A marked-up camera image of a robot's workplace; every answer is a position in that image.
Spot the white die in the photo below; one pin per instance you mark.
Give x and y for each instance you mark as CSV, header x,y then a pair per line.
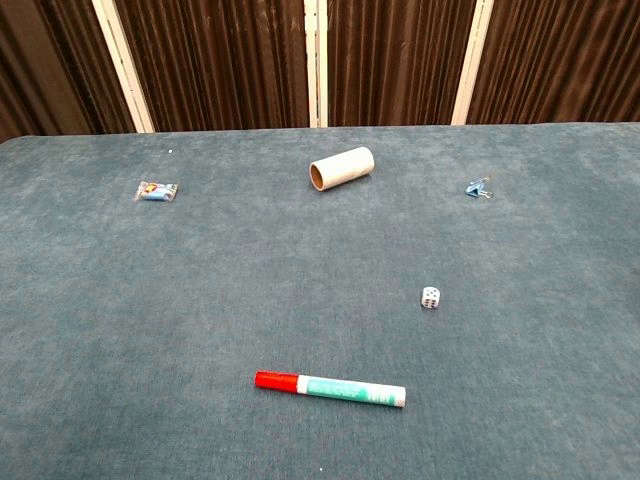
x,y
429,297

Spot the white cardboard tube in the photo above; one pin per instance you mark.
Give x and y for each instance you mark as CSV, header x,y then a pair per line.
x,y
345,167

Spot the blue velvet tablecloth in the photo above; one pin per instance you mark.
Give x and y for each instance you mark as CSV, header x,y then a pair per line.
x,y
200,300

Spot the red capped whiteboard marker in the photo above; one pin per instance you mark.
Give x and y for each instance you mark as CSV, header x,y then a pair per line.
x,y
340,389

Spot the blue binder clip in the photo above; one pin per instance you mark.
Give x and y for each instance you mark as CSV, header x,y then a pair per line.
x,y
477,189

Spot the wrapped candy packet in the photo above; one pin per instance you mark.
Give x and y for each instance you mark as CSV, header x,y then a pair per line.
x,y
156,191

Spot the brown curtain screen panel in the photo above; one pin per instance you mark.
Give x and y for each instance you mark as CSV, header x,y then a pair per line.
x,y
560,60
50,65
215,60
400,60

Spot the white screen frame post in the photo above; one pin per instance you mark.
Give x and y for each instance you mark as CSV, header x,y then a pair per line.
x,y
472,60
316,60
125,65

